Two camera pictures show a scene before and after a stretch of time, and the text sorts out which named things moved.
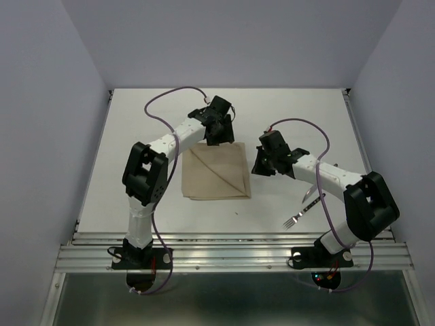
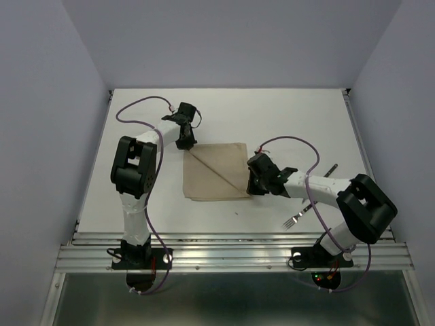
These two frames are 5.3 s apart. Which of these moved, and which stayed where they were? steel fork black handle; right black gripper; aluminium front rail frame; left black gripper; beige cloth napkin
Moved: left black gripper; right black gripper
Stayed: aluminium front rail frame; beige cloth napkin; steel fork black handle
